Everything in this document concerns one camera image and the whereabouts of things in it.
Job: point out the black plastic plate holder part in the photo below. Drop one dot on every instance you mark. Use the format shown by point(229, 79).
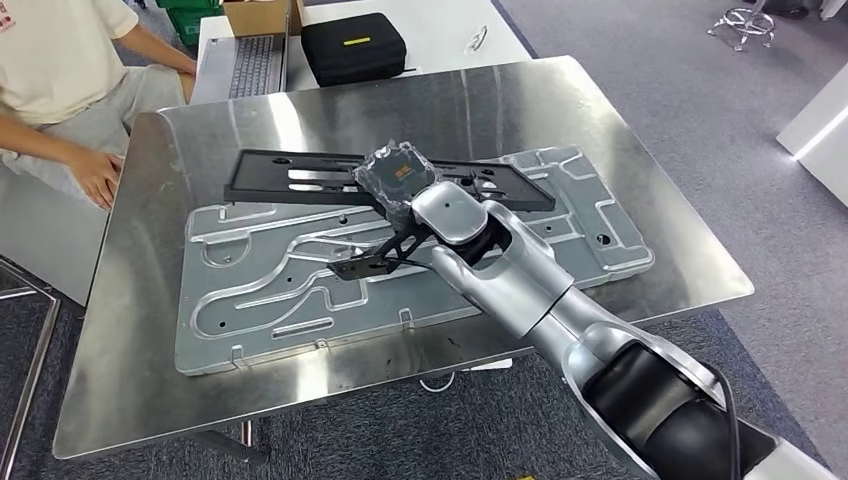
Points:
point(265, 175)

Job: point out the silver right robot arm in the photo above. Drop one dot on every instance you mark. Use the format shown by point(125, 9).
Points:
point(517, 285)

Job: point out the person's left forearm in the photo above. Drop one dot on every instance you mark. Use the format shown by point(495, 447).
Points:
point(152, 50)

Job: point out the person's right forearm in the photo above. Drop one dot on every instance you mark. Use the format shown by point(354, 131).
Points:
point(33, 142)

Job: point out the steel workbench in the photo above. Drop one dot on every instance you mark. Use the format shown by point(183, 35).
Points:
point(563, 106)

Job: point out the grey stamped metal plate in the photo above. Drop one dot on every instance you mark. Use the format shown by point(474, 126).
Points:
point(331, 331)

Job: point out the black carrying case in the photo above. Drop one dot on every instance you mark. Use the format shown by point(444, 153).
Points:
point(351, 60)

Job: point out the white table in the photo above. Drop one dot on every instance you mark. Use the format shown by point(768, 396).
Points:
point(437, 40)

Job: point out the clear safety glasses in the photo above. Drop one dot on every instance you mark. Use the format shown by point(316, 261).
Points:
point(478, 38)

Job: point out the grey laptop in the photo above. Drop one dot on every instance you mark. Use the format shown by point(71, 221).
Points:
point(245, 66)

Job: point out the cardboard box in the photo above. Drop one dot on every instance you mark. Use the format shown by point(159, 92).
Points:
point(258, 16)

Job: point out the green crate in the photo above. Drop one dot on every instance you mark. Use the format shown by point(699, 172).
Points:
point(189, 20)

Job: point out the person's right hand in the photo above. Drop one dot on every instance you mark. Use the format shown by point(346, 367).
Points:
point(96, 179)

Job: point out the chrome stool base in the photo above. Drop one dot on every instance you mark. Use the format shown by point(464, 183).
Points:
point(748, 20)

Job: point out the metal framed glass panel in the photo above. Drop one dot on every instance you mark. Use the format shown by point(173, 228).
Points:
point(20, 318)

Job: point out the white display podium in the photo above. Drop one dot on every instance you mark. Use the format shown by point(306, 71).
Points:
point(828, 159)

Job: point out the person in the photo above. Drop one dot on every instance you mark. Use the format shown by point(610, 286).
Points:
point(53, 60)

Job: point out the black camera bracket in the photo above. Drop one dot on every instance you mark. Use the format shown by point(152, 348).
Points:
point(371, 265)

